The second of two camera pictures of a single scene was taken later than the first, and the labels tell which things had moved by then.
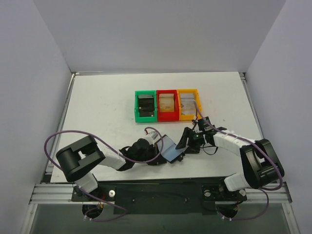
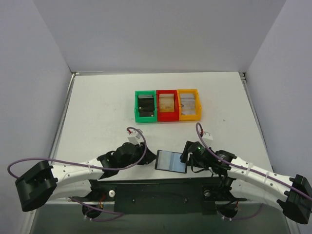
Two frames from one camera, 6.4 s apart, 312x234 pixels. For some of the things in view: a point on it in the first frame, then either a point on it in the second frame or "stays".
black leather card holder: x=167 y=147 → x=170 y=161
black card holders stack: x=146 y=105 stays
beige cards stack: x=166 y=102 stays
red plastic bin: x=168 y=116 stays
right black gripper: x=191 y=139 → x=185 y=153
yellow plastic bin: x=198 y=105 stays
